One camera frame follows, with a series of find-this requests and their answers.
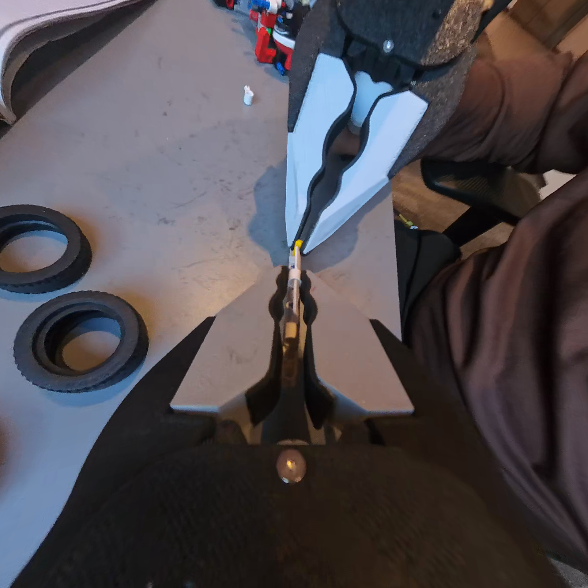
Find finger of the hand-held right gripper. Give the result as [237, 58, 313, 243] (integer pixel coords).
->
[285, 53, 356, 249]
[301, 89, 429, 255]

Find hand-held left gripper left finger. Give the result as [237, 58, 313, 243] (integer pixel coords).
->
[170, 268, 288, 428]

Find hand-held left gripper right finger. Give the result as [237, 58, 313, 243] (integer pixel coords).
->
[301, 270, 415, 429]

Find long white brick beam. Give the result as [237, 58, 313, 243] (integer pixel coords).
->
[282, 247, 305, 391]

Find person's right forearm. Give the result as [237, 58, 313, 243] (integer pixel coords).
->
[423, 46, 588, 173]

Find grey desk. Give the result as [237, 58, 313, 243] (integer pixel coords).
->
[0, 0, 402, 584]

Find black office chair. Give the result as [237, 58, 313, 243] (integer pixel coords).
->
[420, 158, 543, 249]

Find red white brick race car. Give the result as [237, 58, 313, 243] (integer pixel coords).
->
[213, 0, 318, 76]

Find person's torso in brown shirt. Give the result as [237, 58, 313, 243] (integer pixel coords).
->
[409, 175, 588, 561]

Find narrow black rubber tire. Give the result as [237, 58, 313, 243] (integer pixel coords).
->
[0, 204, 92, 295]

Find wide black rubber tire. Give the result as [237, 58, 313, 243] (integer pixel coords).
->
[14, 290, 149, 393]

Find open instruction booklet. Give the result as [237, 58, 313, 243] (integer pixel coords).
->
[0, 0, 143, 125]

